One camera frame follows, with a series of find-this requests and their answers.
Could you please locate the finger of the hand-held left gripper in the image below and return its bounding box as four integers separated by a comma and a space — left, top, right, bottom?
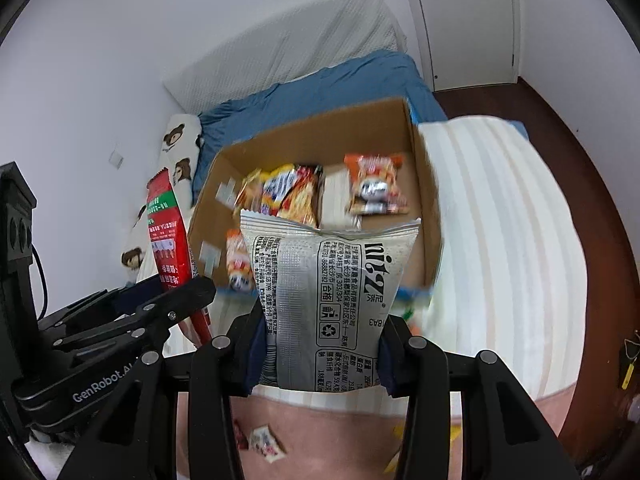
51, 276, 218, 362
39, 275, 167, 335

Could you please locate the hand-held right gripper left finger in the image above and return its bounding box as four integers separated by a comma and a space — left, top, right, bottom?
57, 311, 267, 480

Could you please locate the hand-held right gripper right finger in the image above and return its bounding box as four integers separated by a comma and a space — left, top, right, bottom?
377, 314, 583, 480

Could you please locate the red green snack packet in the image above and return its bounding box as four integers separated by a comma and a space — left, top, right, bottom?
145, 168, 214, 347

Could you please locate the small orange panda snack packet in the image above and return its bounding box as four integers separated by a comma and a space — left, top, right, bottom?
226, 229, 256, 294

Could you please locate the silver white snack packet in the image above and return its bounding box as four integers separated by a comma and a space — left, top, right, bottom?
240, 209, 421, 394

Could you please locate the yellow orange snack packet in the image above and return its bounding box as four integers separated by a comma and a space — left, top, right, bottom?
233, 168, 264, 216

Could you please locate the noodle print snack packet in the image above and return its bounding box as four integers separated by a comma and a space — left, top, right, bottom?
262, 162, 324, 227

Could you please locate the clear white snack packet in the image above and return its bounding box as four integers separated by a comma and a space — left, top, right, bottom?
320, 167, 362, 231

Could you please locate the large orange panda snack packet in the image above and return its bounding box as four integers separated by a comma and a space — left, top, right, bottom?
343, 153, 409, 216

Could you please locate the cardboard box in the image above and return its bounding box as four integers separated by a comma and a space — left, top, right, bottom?
187, 97, 446, 307

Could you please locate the yellow crinkled snack packet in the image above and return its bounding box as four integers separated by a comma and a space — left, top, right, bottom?
384, 425, 464, 474

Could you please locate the small white patterned snack packet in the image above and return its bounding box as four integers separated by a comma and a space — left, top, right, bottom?
249, 424, 287, 461

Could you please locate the bear print long pillow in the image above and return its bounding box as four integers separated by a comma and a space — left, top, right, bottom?
121, 112, 205, 283

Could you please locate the yellow tag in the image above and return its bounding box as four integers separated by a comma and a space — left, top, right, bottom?
619, 342, 638, 391

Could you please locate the blue bedsheet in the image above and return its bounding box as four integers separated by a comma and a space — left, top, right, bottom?
191, 50, 448, 206

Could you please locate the white quilted pillow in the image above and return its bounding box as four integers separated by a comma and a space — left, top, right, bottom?
162, 0, 408, 113

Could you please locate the white door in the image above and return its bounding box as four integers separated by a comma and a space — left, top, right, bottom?
397, 0, 521, 93

